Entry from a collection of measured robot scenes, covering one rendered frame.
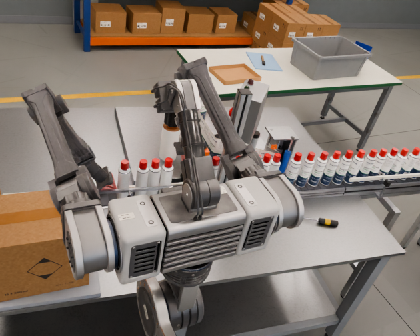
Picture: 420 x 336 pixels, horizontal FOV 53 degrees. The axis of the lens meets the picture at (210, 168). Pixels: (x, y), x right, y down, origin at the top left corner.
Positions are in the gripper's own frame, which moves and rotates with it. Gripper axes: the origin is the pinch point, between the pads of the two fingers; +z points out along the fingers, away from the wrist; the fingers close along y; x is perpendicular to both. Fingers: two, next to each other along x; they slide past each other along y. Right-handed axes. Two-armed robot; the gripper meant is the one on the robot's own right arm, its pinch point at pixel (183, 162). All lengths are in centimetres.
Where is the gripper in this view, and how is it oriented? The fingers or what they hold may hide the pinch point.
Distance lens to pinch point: 194.7
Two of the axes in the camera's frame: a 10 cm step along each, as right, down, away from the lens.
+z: -1.8, 7.8, 6.0
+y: -9.4, 0.5, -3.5
